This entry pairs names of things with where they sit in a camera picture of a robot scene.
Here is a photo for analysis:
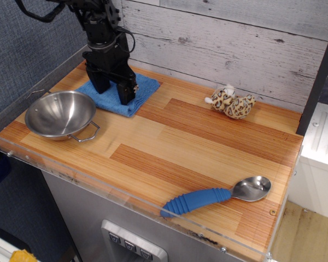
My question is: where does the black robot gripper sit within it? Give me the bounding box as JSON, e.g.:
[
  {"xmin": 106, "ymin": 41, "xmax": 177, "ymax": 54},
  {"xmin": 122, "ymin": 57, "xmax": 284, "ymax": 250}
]
[{"xmin": 79, "ymin": 16, "xmax": 138, "ymax": 105}]

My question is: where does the dark grey right post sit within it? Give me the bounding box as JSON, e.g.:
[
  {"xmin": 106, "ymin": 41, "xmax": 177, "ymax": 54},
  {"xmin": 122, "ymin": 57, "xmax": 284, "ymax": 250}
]
[{"xmin": 296, "ymin": 44, "xmax": 328, "ymax": 136}]

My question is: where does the steel cabinet with button panel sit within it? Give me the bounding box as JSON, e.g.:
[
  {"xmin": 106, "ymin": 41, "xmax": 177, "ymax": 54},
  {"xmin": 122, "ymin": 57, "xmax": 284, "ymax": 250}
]
[{"xmin": 43, "ymin": 172, "xmax": 263, "ymax": 261}]

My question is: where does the clear acrylic table guard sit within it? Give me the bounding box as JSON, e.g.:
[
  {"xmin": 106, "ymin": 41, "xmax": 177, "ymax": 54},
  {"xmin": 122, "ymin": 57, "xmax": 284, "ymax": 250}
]
[{"xmin": 0, "ymin": 36, "xmax": 308, "ymax": 260}]

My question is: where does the steel bowl with handles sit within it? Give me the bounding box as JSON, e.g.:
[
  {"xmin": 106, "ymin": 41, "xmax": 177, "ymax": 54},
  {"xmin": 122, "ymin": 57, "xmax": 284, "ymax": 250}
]
[{"xmin": 25, "ymin": 91, "xmax": 100, "ymax": 142}]

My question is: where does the yellow black object bottom left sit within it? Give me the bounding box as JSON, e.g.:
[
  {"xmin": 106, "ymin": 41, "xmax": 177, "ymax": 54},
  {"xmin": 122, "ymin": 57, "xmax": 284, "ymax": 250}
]
[{"xmin": 9, "ymin": 249, "xmax": 39, "ymax": 262}]

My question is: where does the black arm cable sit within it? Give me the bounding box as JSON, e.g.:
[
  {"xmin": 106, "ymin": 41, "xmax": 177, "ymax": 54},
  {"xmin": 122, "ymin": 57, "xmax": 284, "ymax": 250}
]
[{"xmin": 15, "ymin": 0, "xmax": 136, "ymax": 54}]

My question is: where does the blue cloth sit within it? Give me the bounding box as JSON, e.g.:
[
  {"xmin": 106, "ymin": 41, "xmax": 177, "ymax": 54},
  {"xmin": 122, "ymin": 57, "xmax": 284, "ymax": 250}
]
[{"xmin": 77, "ymin": 73, "xmax": 160, "ymax": 117}]

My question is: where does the leopard print plush toy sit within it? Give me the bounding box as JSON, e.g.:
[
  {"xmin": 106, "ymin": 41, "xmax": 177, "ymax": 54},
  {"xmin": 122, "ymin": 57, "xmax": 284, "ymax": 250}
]
[{"xmin": 204, "ymin": 85, "xmax": 256, "ymax": 120}]

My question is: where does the blue handled metal spoon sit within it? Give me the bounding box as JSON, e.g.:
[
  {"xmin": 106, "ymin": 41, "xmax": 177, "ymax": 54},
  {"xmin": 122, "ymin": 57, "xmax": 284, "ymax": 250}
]
[{"xmin": 160, "ymin": 176, "xmax": 272, "ymax": 218}]

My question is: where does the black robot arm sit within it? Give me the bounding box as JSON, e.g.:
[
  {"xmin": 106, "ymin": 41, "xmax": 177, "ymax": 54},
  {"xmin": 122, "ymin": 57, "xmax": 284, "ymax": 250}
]
[{"xmin": 50, "ymin": 1, "xmax": 138, "ymax": 105}]

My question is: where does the white ridged side unit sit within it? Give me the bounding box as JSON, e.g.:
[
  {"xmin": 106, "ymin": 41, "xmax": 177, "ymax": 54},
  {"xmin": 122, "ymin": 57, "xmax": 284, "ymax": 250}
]
[{"xmin": 288, "ymin": 103, "xmax": 328, "ymax": 217}]

